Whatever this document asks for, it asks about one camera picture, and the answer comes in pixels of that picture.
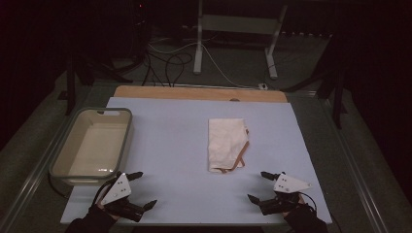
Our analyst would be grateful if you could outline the white floor cable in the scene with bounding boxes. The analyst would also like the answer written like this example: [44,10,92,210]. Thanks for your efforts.
[148,41,260,89]

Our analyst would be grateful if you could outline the white metal stand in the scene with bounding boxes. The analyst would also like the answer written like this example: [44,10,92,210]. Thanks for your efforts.
[192,0,289,81]

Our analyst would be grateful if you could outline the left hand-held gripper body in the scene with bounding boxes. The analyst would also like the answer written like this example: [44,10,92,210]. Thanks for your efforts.
[100,172,146,223]

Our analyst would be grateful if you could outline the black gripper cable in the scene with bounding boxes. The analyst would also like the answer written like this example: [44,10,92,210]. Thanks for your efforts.
[298,191,318,212]
[92,176,121,207]

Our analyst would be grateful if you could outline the light blue table mat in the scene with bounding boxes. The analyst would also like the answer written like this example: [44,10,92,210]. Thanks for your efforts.
[59,96,333,226]

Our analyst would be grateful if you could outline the folded cream cloth brown straps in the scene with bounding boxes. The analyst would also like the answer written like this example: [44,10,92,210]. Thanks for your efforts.
[207,117,251,175]

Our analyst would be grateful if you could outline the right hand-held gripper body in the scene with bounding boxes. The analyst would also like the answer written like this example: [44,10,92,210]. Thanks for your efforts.
[258,173,312,216]

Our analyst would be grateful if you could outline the wooden table board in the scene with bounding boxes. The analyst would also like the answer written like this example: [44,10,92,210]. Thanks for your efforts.
[114,84,289,104]

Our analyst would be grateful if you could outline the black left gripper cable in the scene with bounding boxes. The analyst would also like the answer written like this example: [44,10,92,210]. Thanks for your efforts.
[92,176,121,207]

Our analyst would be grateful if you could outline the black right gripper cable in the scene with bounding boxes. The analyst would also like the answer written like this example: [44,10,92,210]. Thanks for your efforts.
[298,191,318,212]

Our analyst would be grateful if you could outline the cream plastic basin grey rim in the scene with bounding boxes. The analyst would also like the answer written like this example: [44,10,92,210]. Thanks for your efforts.
[49,107,134,187]

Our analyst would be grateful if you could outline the aluminium frame rail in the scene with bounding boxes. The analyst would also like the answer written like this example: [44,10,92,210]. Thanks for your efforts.
[285,90,394,233]
[0,82,115,233]

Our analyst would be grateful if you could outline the person's left hand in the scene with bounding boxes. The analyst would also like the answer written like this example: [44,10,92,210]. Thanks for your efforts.
[96,202,121,222]

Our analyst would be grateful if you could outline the person's right hand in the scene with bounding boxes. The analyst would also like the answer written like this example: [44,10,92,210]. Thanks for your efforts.
[281,199,309,218]

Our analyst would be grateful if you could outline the black tripod stand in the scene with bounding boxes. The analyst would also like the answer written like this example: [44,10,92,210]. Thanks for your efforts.
[281,32,349,130]
[57,48,134,117]

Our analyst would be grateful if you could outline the black floor cables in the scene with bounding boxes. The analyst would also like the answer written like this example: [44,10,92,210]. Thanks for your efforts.
[141,50,194,87]

